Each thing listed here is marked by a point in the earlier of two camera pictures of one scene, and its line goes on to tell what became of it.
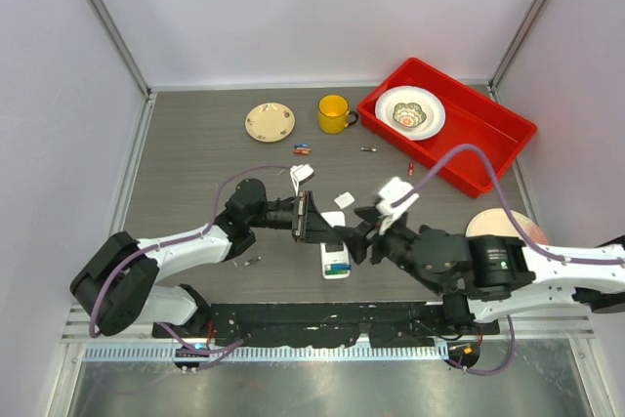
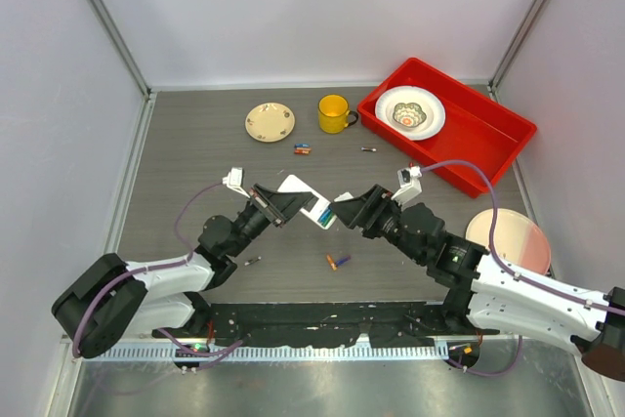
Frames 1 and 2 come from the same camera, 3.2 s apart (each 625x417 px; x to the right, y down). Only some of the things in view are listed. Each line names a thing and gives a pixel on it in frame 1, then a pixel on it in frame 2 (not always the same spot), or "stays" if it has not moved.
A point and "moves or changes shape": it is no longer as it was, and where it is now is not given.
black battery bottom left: [251, 261] stays
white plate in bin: [413, 112] stays
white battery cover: [344, 200] stays
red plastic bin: [431, 112] stays
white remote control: [334, 253] moves or changes shape
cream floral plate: [269, 122] stays
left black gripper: [311, 226] → [280, 205]
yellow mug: [333, 113] stays
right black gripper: [359, 237] → [356, 211]
